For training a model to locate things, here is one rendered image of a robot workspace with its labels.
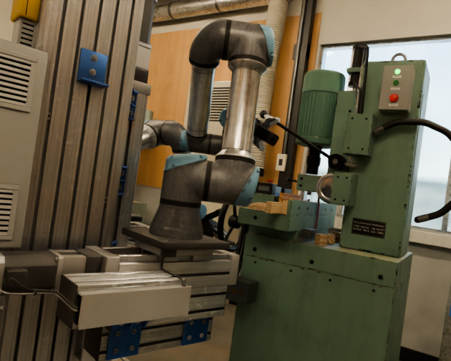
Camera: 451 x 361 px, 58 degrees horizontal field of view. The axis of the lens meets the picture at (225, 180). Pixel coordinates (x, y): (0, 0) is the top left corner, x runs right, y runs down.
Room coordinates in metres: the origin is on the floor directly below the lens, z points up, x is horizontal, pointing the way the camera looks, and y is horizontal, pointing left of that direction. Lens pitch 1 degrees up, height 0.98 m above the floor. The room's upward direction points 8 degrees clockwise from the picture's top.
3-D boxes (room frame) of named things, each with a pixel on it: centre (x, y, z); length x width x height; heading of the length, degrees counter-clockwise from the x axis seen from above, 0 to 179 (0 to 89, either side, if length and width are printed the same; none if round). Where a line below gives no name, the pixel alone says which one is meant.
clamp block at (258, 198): (1.84, -0.20, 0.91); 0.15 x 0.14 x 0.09; 149
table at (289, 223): (1.79, -0.27, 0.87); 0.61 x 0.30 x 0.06; 149
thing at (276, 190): (1.83, -0.19, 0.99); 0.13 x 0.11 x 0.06; 149
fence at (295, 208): (1.72, -0.39, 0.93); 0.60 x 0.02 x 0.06; 149
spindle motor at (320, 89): (1.74, -0.36, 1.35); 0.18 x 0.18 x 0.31
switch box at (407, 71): (1.46, -0.57, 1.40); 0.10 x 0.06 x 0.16; 59
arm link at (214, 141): (1.47, 0.01, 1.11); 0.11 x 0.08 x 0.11; 92
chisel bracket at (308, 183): (1.73, -0.38, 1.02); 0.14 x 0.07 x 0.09; 59
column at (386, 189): (1.60, -0.62, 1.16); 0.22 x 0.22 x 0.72; 59
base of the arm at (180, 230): (1.15, 0.12, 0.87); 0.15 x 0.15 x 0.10
